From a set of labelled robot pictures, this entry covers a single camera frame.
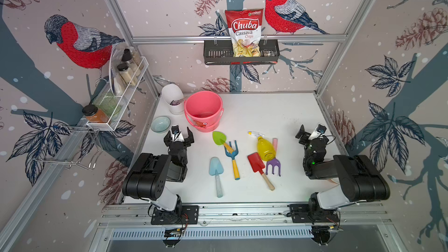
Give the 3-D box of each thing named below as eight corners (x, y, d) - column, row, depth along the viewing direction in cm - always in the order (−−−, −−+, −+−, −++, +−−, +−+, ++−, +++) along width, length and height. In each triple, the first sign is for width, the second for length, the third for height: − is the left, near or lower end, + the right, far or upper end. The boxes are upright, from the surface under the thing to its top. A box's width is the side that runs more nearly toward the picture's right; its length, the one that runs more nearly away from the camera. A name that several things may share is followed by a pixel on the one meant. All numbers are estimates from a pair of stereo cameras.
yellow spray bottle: (261, 164, 90) (263, 158, 85) (250, 137, 101) (251, 131, 95) (274, 160, 92) (277, 154, 86) (261, 134, 102) (263, 127, 97)
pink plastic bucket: (186, 133, 100) (180, 117, 88) (191, 107, 113) (186, 90, 101) (223, 133, 100) (222, 117, 88) (223, 106, 113) (223, 90, 101)
